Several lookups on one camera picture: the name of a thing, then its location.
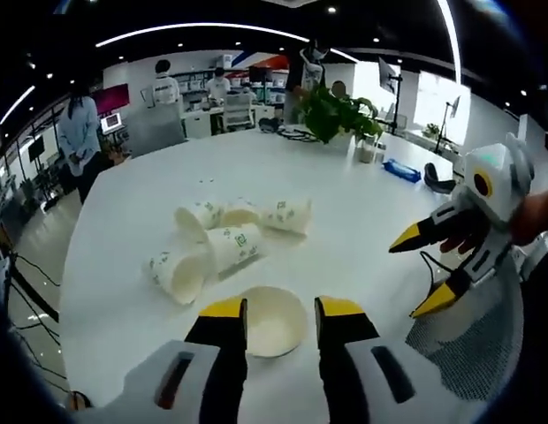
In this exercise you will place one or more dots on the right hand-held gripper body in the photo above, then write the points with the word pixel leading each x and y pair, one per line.
pixel 504 185

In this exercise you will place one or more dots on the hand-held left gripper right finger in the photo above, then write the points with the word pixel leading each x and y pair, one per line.
pixel 415 397

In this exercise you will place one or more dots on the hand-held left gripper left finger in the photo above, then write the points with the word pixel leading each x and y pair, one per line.
pixel 137 397

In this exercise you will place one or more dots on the single white paper cup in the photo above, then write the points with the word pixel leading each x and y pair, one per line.
pixel 278 327

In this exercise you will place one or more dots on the pile of white paper cups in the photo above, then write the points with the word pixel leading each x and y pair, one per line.
pixel 236 247

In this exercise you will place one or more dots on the person's right hand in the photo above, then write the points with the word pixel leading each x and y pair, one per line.
pixel 532 218

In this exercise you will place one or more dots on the black curved object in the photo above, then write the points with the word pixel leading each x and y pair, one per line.
pixel 435 183

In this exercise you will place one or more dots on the grey mesh office chair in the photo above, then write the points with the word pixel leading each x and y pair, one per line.
pixel 473 344

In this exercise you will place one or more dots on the blue packet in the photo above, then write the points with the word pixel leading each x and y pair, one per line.
pixel 402 170

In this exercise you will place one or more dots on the small glass jar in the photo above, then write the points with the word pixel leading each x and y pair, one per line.
pixel 364 152

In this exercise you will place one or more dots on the black monitor stand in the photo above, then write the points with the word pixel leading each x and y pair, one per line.
pixel 35 293

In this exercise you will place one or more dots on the green potted plant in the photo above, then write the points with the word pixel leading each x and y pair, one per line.
pixel 331 115

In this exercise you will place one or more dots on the long straight ceiling light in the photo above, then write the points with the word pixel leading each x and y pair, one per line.
pixel 453 40

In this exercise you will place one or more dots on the grey round device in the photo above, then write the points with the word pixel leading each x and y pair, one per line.
pixel 267 124

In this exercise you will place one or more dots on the white office chair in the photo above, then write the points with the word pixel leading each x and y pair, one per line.
pixel 238 110

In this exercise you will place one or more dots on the grey chair back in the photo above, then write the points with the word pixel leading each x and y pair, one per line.
pixel 157 128

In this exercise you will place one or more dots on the black screen on stand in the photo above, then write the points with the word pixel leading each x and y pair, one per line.
pixel 36 146

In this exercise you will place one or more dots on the small bright monitor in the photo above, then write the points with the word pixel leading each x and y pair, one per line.
pixel 111 123

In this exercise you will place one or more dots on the curved ceiling light strip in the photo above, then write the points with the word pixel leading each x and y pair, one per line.
pixel 190 27

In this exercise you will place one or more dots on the pink wall screen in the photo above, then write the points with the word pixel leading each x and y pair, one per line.
pixel 111 98

